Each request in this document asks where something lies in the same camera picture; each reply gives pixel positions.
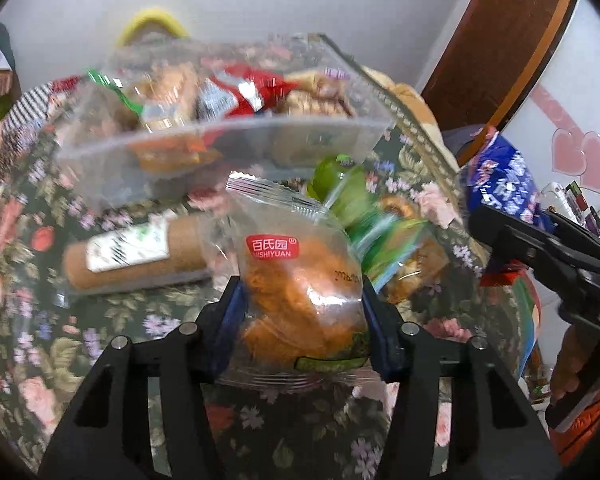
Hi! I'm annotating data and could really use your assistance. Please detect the blue snack packet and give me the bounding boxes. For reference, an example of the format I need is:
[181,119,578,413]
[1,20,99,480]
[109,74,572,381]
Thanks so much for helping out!
[460,132,544,227]

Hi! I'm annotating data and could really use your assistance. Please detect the colourful plastic bag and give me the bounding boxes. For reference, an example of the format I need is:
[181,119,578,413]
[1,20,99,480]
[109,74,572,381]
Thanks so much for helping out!
[480,260,544,377]

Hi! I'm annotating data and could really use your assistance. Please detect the orange cloth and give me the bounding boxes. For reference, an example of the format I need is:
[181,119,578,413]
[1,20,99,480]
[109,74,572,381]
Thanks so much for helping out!
[547,380,600,469]

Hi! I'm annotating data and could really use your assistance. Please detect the yellow foam hoop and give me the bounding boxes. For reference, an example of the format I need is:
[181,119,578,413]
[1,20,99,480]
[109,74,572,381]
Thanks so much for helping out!
[117,7,191,47]

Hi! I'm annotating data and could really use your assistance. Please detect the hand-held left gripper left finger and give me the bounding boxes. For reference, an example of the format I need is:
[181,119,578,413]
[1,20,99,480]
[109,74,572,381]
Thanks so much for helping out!
[37,277,246,480]

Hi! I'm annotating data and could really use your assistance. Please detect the brown wooden door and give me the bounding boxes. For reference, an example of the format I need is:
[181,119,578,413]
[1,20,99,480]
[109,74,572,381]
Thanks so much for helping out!
[420,0,581,133]

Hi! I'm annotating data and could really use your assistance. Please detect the patchwork quilt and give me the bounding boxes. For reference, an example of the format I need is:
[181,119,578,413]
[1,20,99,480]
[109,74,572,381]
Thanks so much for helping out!
[0,76,88,161]

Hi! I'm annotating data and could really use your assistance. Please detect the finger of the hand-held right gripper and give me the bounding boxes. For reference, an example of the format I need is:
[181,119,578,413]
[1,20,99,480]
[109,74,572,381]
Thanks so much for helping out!
[537,209,600,275]
[467,204,588,307]

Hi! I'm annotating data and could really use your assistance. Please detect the roll cake white label packet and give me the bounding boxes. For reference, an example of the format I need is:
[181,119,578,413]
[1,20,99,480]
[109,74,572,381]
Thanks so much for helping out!
[62,210,216,294]

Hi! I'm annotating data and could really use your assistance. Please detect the white stickered appliance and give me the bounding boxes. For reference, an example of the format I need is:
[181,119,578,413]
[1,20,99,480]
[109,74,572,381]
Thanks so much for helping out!
[540,180,600,237]

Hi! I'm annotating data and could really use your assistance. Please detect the white sliding door pink hearts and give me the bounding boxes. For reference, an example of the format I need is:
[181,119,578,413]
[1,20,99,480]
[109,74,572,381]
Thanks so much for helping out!
[500,0,600,241]

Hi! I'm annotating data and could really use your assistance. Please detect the clear packet floss cake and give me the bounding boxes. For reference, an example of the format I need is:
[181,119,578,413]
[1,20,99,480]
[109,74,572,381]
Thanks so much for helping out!
[200,172,381,392]

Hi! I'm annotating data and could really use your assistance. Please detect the clear plastic storage box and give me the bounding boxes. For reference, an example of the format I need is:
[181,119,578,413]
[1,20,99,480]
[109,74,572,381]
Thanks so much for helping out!
[55,32,397,217]

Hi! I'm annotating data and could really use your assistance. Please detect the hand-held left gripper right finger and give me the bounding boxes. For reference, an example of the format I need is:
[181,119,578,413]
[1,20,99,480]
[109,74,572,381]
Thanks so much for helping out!
[360,275,563,480]

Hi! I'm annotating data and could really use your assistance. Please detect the clear packet golden cake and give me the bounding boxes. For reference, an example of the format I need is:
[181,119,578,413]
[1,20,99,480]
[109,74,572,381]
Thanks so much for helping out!
[130,57,201,131]

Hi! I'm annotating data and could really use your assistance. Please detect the green edged cake packet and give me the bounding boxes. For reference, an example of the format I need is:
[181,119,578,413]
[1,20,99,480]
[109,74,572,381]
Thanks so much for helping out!
[86,69,146,132]

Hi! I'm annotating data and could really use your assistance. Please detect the green striped cracker packet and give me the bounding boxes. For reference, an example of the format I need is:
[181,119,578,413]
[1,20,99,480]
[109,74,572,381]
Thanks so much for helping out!
[350,195,451,304]

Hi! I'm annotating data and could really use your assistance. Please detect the purple label cake packet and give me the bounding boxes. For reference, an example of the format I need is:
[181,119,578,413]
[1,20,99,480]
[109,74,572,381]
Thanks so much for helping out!
[285,66,354,96]

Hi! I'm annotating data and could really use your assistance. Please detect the square brown bread packet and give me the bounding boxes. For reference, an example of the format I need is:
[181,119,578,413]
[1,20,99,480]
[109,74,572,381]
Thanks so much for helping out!
[280,87,359,119]

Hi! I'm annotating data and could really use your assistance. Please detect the red snack packet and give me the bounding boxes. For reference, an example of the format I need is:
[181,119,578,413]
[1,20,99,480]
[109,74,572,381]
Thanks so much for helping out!
[197,65,288,122]

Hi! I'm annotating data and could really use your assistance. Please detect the person's right hand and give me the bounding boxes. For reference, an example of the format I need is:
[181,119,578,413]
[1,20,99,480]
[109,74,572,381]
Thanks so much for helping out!
[550,327,590,401]

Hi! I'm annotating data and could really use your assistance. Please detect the green snack packet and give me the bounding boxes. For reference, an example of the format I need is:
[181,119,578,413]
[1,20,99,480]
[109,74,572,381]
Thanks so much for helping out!
[307,155,376,231]

